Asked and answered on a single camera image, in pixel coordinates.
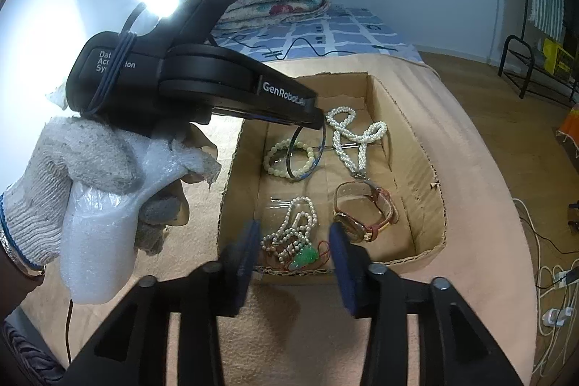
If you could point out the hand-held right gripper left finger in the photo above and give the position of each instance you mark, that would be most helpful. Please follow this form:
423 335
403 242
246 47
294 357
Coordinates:
239 273

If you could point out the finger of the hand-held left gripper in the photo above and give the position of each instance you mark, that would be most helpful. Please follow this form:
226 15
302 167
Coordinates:
280 118
289 94

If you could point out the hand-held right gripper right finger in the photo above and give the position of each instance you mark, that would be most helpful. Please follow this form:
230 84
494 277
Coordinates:
346 277

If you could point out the dark thin bangle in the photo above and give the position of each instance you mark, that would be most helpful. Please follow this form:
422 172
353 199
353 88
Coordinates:
287 162

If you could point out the cardboard box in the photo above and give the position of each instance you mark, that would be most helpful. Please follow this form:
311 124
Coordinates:
416 187

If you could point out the person's left forearm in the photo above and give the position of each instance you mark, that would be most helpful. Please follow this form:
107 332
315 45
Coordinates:
13 289

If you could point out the person's left hand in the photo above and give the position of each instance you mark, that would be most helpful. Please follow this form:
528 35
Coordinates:
68 151

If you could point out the blue patterned bed sheet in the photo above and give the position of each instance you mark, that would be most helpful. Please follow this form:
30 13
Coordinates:
343 33

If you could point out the tan blanket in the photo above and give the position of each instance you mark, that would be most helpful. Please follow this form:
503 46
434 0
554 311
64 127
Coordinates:
475 169

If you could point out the white plug adapter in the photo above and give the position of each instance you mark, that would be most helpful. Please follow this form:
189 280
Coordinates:
554 317

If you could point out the silver wrist bangle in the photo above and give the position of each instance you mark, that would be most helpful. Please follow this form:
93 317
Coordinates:
22 264

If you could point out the white power strip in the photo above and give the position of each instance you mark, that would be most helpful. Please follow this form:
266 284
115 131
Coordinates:
565 277

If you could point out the black clothes rack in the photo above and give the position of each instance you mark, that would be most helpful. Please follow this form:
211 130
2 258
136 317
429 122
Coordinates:
511 51

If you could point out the grey patterned clothing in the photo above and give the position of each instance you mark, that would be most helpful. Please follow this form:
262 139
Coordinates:
18 345

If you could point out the yellow box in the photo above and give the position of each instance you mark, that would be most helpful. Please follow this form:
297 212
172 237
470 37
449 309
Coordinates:
554 56

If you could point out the orange patterned cloth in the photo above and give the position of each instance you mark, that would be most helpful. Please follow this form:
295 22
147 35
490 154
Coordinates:
570 128

